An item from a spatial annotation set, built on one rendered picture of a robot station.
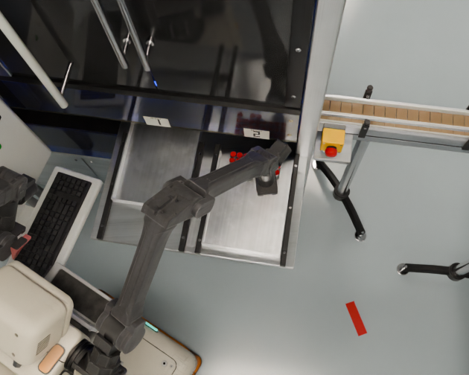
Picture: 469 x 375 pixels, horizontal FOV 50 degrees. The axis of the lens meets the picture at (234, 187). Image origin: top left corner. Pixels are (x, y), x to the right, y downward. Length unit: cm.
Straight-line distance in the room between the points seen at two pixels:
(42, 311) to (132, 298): 21
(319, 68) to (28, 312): 91
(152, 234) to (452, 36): 253
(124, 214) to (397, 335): 146
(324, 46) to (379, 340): 168
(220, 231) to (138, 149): 43
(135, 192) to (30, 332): 72
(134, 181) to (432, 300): 157
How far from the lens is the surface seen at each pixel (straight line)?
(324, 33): 121
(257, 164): 139
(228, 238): 171
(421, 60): 318
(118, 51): 131
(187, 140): 185
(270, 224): 172
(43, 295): 132
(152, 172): 182
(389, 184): 278
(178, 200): 114
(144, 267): 118
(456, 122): 192
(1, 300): 131
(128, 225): 178
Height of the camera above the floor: 254
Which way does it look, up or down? 70 degrees down
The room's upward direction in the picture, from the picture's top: 9 degrees counter-clockwise
